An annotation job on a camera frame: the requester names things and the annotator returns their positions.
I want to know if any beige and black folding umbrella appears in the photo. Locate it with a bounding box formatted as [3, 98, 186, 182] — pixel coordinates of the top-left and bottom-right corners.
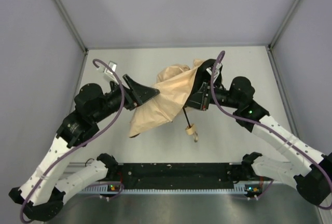
[129, 59, 215, 138]

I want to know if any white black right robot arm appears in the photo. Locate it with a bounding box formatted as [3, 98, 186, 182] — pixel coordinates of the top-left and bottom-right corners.
[185, 75, 331, 210]

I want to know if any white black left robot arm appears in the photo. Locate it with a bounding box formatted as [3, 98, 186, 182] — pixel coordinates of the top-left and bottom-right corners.
[9, 75, 160, 223]

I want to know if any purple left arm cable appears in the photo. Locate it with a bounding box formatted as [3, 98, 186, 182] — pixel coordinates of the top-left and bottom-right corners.
[19, 58, 127, 222]

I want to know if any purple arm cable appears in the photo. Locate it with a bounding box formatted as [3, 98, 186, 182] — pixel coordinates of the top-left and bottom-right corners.
[19, 58, 127, 222]
[210, 50, 332, 211]

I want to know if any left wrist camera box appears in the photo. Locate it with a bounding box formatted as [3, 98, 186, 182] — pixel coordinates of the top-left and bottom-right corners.
[97, 61, 117, 83]

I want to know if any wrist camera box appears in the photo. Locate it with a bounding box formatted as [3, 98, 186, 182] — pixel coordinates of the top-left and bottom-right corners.
[205, 62, 223, 77]
[97, 61, 117, 83]

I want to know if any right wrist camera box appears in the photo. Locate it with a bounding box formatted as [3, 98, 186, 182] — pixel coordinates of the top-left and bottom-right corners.
[205, 62, 223, 77]

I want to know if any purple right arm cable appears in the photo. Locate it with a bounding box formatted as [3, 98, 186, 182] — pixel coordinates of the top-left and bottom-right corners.
[210, 50, 332, 211]

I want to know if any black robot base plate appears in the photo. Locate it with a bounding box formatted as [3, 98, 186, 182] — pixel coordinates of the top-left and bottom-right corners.
[103, 163, 259, 190]

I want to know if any aluminium frame rail front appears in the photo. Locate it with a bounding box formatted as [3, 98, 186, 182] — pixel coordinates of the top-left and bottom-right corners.
[64, 161, 275, 196]

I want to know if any aluminium frame post left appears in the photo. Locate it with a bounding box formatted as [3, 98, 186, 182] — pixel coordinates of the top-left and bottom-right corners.
[52, 0, 88, 54]

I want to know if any aluminium frame post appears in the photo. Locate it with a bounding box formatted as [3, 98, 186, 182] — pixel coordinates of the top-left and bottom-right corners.
[267, 0, 304, 52]
[52, 0, 88, 54]

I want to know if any aluminium frame post right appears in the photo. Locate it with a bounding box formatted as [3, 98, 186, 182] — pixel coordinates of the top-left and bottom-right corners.
[267, 0, 304, 52]

